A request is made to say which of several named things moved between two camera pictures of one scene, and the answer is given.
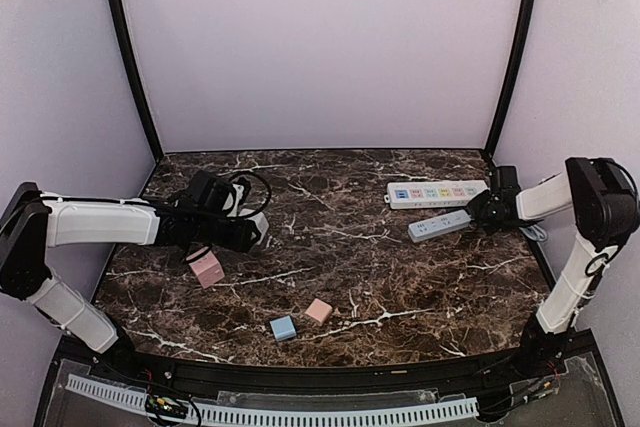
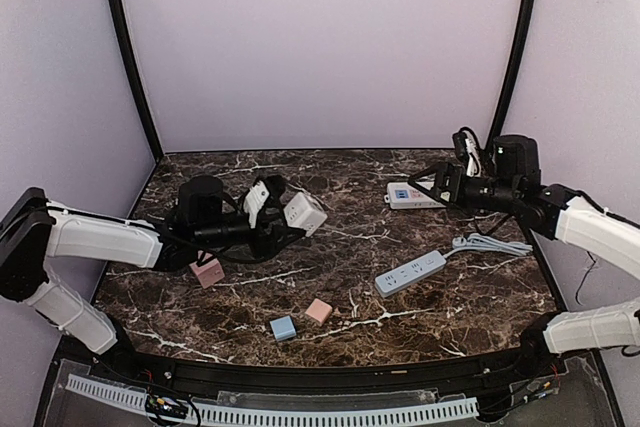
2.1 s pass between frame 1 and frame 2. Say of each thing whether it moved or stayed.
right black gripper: moved
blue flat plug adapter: stayed
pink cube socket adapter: stayed
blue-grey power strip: moved
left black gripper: moved
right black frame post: stayed
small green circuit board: stayed
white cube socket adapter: moved
